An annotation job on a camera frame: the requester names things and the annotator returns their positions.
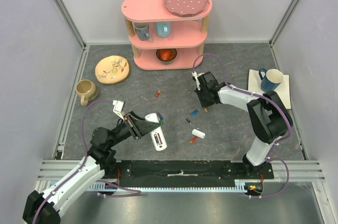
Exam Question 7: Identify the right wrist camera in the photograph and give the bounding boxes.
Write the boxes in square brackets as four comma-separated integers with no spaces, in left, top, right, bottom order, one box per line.
[192,71,202,90]

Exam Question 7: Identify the dark blue mug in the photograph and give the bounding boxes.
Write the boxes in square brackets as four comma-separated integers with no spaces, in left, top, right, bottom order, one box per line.
[258,68,284,92]

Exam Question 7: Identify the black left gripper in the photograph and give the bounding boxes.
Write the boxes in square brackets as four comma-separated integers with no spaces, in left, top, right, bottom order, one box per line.
[108,110,161,147]

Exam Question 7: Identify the dark bowl on shelf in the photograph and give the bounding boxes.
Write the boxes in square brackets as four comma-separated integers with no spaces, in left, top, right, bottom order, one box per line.
[156,49,177,64]

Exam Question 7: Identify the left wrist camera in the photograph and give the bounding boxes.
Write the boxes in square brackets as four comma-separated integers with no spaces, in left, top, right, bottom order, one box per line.
[112,100,125,119]

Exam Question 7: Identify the blue battery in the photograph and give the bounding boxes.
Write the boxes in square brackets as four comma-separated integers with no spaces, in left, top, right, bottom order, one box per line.
[190,109,198,116]

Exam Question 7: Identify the white battery cover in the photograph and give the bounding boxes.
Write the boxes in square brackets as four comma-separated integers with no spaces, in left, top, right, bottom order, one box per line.
[192,129,205,138]

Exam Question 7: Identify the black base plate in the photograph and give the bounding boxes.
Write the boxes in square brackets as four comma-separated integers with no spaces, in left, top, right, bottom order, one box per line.
[103,160,274,187]

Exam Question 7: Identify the white square plate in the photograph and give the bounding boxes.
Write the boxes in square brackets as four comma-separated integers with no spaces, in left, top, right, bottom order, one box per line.
[248,69,292,110]

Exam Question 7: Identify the yellow floral plate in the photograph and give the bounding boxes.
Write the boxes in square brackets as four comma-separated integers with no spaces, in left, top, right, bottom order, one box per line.
[95,55,130,85]

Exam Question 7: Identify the pink dotted plate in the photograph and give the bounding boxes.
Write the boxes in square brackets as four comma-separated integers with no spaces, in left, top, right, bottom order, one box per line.
[163,0,210,17]

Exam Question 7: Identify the white cable duct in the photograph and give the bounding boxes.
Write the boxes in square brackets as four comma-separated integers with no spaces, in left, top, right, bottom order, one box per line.
[86,181,264,194]

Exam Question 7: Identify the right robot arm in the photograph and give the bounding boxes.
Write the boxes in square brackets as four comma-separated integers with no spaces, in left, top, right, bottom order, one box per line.
[192,71,293,179]

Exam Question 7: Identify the white remote control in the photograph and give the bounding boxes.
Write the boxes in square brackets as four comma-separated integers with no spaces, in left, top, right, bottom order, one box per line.
[145,113,167,151]

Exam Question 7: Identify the red mug in bowl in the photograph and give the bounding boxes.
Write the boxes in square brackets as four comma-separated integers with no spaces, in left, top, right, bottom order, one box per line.
[159,49,175,61]

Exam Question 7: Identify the beige mug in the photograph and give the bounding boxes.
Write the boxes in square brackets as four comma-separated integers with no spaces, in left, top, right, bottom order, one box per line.
[76,79,98,106]

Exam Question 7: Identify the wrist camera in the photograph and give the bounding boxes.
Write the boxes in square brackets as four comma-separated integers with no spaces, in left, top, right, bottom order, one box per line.
[112,100,125,119]
[192,71,202,90]

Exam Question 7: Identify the light blue mug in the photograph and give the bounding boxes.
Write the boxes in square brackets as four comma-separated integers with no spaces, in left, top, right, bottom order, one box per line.
[155,22,171,38]

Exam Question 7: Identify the pink three-tier shelf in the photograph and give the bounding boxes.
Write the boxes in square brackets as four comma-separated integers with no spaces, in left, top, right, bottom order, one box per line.
[121,0,212,70]

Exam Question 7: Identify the grey mug on shelf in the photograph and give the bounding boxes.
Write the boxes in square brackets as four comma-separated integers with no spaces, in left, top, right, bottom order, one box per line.
[134,22,149,41]

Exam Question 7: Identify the red orange battery near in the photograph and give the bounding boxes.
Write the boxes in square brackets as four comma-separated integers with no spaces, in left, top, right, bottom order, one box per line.
[190,136,198,144]

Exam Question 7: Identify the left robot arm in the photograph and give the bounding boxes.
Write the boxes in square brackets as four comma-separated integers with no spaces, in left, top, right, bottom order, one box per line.
[23,111,162,223]

